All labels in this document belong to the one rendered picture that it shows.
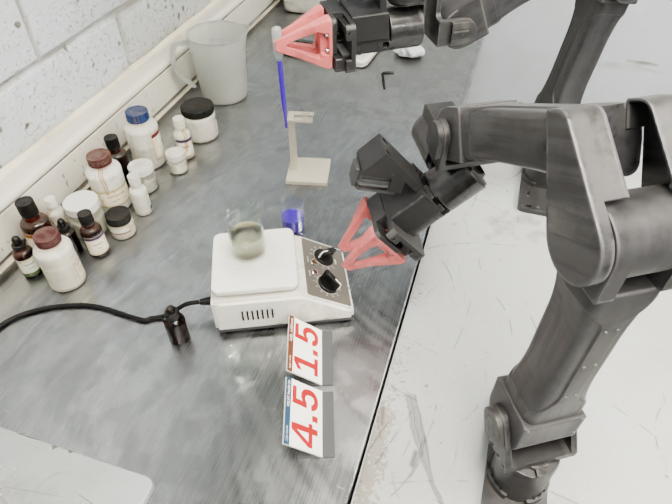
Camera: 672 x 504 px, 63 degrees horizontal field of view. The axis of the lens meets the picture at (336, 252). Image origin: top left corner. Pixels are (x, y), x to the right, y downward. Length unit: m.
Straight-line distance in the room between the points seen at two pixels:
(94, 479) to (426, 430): 0.40
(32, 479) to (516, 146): 0.64
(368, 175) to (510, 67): 1.54
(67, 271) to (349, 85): 0.79
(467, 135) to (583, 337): 0.23
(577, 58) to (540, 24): 1.09
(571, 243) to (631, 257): 0.04
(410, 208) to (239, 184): 0.50
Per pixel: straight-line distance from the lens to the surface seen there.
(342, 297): 0.81
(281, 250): 0.81
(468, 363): 0.80
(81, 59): 1.18
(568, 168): 0.41
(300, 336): 0.78
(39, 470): 0.78
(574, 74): 1.00
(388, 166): 0.62
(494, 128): 0.55
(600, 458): 0.78
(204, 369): 0.80
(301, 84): 1.40
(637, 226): 0.41
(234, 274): 0.78
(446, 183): 0.66
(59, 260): 0.91
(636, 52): 2.12
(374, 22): 0.78
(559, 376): 0.53
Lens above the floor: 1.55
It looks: 45 degrees down
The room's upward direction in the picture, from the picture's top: straight up
